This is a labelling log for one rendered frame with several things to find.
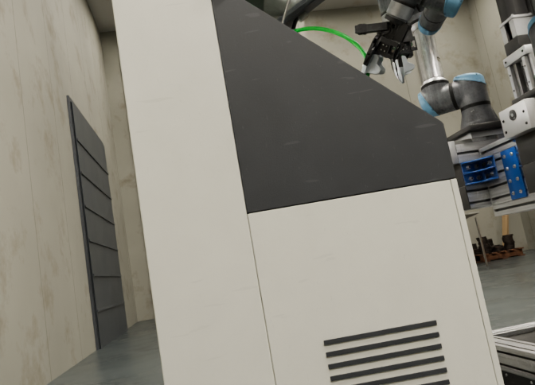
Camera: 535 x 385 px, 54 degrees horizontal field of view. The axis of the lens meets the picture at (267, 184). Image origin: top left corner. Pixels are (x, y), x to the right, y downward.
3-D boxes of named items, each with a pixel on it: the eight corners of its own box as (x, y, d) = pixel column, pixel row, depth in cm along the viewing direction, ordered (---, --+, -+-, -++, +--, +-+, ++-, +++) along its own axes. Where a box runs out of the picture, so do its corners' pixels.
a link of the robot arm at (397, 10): (388, -2, 157) (396, 1, 164) (381, 13, 159) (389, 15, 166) (410, 7, 155) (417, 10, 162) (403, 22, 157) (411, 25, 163)
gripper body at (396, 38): (389, 61, 161) (407, 23, 156) (365, 50, 164) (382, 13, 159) (396, 61, 167) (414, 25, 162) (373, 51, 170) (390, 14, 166)
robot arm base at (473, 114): (487, 131, 220) (482, 109, 221) (508, 121, 205) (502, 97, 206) (454, 136, 217) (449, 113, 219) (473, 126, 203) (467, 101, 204)
